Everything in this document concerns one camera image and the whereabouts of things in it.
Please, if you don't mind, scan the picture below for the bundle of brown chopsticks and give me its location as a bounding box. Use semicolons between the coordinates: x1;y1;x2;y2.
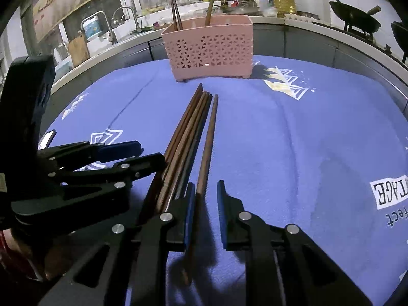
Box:
137;83;213;227

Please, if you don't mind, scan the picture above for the printed wall poster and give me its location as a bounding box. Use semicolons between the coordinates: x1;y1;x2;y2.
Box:
32;0;125;42

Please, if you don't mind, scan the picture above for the upright wooden cutting board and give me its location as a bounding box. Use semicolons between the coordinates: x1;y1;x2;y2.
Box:
68;33;90;67

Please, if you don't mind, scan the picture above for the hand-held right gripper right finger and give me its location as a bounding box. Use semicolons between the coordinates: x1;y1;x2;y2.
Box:
217;180;373;306

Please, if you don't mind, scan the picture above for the tall steel faucet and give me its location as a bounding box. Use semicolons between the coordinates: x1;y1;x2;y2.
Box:
80;11;118;45

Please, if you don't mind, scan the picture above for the pink perforated utensil basket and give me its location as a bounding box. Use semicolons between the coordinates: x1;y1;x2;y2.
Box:
160;15;254;82

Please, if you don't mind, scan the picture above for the black wok with handle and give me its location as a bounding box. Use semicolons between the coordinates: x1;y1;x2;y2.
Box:
329;2;382;34

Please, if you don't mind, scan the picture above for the blue printed tablecloth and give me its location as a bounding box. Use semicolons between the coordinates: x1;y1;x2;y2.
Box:
38;56;408;306

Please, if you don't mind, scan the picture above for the egg carton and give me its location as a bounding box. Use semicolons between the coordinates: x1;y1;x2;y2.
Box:
284;12;316;22

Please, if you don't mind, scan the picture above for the black chopstick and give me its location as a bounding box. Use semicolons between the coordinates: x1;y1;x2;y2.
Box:
169;0;179;31

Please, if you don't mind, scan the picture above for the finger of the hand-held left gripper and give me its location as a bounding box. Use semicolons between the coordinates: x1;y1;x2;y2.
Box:
11;152;168;230
37;140;142;174

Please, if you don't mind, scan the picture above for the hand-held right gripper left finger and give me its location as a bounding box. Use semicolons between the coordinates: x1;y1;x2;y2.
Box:
38;182;196;306

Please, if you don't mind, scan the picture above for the dark brown chopstick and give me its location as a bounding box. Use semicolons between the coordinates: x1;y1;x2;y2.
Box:
172;0;184;30

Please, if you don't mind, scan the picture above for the curved steel faucet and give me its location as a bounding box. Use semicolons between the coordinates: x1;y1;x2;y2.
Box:
111;6;141;32

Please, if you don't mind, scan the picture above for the gas stove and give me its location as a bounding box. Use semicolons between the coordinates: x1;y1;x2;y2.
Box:
319;19;408;71

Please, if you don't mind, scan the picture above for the white container blue label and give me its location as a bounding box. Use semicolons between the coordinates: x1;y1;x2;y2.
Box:
83;17;104;40

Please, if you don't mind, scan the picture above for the black smartphone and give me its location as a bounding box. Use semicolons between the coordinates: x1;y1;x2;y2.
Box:
38;130;57;150

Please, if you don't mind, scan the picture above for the person's left hand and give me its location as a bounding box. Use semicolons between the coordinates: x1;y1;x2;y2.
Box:
13;229;74;281

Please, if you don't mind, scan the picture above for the black wok with lid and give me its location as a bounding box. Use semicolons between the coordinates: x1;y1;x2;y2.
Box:
391;22;408;62

